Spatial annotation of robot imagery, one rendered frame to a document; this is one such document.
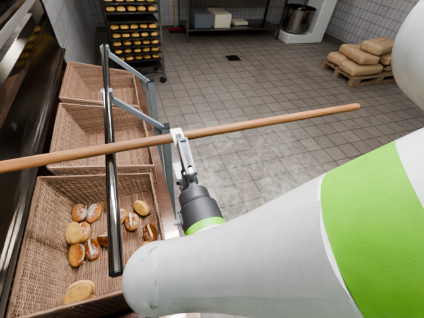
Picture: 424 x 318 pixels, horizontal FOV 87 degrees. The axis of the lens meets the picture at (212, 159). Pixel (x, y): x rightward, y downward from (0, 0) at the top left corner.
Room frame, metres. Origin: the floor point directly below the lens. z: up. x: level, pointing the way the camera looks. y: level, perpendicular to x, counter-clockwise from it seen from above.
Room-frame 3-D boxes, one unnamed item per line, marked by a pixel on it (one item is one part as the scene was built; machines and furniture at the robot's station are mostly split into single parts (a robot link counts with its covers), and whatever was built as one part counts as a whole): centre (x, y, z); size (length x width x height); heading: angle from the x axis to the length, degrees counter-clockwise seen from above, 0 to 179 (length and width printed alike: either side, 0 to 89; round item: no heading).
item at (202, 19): (5.27, 0.58, 0.35); 0.50 x 0.36 x 0.24; 24
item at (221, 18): (5.44, 0.20, 0.35); 0.50 x 0.36 x 0.24; 25
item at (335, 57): (4.30, -2.20, 0.22); 0.62 x 0.36 x 0.15; 119
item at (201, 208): (0.26, 0.01, 1.20); 0.12 x 0.06 x 0.09; 114
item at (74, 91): (1.51, 0.88, 0.72); 0.56 x 0.49 x 0.28; 22
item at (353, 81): (4.25, -2.55, 0.07); 1.20 x 0.80 x 0.14; 114
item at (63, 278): (0.41, 0.42, 0.72); 0.56 x 0.49 x 0.28; 24
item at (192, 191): (0.33, 0.04, 1.20); 0.09 x 0.07 x 0.08; 24
